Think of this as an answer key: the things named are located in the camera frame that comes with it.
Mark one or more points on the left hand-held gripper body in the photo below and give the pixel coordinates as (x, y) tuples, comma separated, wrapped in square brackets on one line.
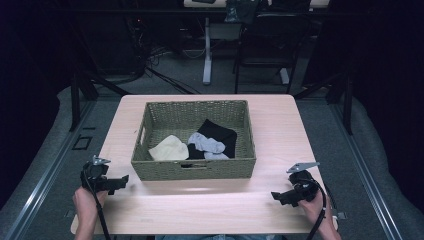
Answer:
[(95, 171)]

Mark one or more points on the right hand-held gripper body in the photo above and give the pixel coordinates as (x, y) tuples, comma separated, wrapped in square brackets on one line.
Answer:
[(305, 185)]

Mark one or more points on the green woven basket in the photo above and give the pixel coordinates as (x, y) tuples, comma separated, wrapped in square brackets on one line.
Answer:
[(156, 168)]

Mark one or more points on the cream cloth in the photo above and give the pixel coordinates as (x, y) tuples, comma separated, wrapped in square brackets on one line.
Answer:
[(170, 150)]

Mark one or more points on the black cloth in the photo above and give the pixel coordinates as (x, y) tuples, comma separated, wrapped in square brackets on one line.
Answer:
[(218, 132)]

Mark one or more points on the grey sock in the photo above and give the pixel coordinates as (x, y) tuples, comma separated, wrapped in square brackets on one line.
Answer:
[(206, 144)]

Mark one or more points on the person's right hand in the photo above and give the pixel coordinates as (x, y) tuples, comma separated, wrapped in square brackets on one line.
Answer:
[(315, 208)]

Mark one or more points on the person's left hand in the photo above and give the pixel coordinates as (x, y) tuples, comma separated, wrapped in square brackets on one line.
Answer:
[(87, 203)]

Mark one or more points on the black metal stand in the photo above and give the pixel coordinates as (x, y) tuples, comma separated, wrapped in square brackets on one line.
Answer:
[(347, 106), (76, 100)]

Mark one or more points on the black chair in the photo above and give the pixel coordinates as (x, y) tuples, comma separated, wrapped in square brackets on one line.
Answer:
[(270, 40)]

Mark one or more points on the white desk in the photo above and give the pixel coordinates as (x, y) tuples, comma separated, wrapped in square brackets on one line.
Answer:
[(207, 50)]

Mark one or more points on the dark bag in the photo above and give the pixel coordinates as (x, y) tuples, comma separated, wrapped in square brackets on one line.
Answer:
[(240, 10)]

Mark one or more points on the metal floor rail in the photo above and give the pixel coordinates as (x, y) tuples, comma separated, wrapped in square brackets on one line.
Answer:
[(43, 173), (366, 173)]

